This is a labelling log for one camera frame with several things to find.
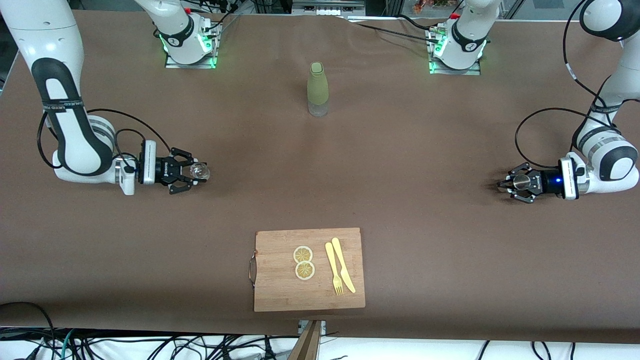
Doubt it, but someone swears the yellow plastic fork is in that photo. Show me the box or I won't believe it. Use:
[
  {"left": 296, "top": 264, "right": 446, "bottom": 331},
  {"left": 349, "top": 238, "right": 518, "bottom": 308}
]
[{"left": 325, "top": 242, "right": 345, "bottom": 296}]

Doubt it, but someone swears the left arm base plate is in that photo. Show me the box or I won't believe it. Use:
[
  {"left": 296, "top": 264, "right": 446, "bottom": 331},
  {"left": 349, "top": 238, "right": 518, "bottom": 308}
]
[{"left": 429, "top": 27, "right": 482, "bottom": 76}]

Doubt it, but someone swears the wooden post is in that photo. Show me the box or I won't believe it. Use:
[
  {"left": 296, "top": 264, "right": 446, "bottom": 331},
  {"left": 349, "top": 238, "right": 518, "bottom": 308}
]
[{"left": 289, "top": 320, "right": 323, "bottom": 360}]

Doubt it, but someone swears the green sleeved glass bottle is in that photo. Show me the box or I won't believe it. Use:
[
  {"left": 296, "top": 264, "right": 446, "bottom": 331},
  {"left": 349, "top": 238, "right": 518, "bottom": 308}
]
[{"left": 306, "top": 62, "right": 330, "bottom": 118}]

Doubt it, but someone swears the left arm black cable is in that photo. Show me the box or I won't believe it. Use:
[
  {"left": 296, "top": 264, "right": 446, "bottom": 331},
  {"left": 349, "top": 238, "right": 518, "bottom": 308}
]
[{"left": 514, "top": 0, "right": 626, "bottom": 171}]

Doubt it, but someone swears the thick black cable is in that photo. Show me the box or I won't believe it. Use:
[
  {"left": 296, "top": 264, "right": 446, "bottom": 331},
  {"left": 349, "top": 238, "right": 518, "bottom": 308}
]
[{"left": 0, "top": 301, "right": 57, "bottom": 360}]

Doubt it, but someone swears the steel hourglass jigger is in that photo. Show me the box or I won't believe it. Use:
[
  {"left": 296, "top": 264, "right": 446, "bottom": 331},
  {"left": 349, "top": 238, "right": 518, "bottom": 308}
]
[{"left": 502, "top": 174, "right": 532, "bottom": 193}]

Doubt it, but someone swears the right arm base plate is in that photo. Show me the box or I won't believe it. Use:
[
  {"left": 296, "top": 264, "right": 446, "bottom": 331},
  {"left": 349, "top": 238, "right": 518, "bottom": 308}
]
[{"left": 165, "top": 20, "right": 219, "bottom": 69}]

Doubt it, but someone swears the yellow plastic knife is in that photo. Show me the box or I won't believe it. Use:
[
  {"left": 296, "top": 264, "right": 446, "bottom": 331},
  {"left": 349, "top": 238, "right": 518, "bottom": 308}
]
[{"left": 331, "top": 237, "right": 357, "bottom": 294}]

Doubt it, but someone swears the teal cable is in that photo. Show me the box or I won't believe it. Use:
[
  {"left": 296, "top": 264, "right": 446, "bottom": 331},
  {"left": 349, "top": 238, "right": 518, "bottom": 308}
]
[{"left": 59, "top": 329, "right": 76, "bottom": 360}]

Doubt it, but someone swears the grey power strip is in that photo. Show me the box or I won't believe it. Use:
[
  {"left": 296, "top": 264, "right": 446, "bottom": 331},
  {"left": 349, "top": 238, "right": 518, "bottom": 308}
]
[{"left": 292, "top": 0, "right": 366, "bottom": 16}]

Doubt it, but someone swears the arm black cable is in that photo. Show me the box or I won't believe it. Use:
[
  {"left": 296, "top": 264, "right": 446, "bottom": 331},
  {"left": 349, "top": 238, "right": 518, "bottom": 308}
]
[
  {"left": 36, "top": 107, "right": 173, "bottom": 171},
  {"left": 514, "top": 0, "right": 626, "bottom": 171}
]

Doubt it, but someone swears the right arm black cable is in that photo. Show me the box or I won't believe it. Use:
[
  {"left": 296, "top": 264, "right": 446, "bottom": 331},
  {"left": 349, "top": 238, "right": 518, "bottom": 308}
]
[{"left": 36, "top": 107, "right": 173, "bottom": 171}]

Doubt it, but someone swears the wooden cutting board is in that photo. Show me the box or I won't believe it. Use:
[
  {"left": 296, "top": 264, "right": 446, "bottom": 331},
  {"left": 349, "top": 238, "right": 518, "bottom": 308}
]
[{"left": 248, "top": 227, "right": 366, "bottom": 313}]

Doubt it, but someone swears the brown table cover sheet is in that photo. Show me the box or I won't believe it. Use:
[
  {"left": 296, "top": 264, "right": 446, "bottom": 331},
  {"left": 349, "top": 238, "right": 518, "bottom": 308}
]
[{"left": 0, "top": 10, "right": 640, "bottom": 345}]

